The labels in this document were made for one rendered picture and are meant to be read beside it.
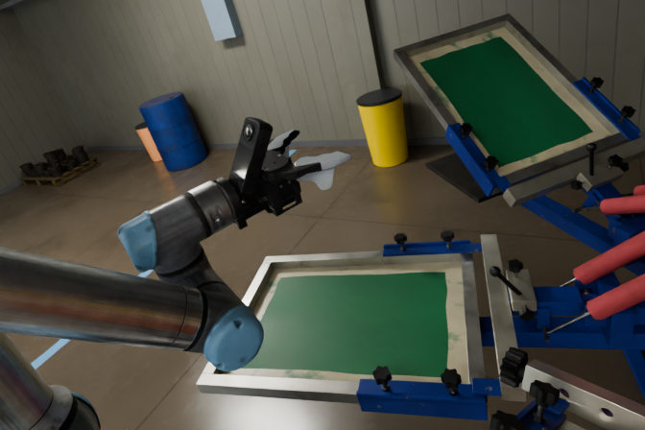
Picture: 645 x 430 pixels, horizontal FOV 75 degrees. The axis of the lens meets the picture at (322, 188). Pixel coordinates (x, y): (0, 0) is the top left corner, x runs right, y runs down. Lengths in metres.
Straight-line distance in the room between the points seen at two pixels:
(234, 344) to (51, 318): 0.19
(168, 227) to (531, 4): 3.89
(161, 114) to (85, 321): 5.57
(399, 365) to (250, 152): 0.81
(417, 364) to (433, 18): 3.60
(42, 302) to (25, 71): 8.81
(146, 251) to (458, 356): 0.89
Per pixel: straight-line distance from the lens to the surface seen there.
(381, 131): 4.26
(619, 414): 0.95
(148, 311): 0.51
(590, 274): 1.33
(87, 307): 0.49
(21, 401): 0.69
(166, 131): 6.06
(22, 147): 9.07
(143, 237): 0.61
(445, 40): 2.04
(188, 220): 0.62
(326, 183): 0.68
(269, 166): 0.66
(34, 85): 9.25
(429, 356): 1.26
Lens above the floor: 1.92
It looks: 26 degrees down
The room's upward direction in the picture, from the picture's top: 16 degrees counter-clockwise
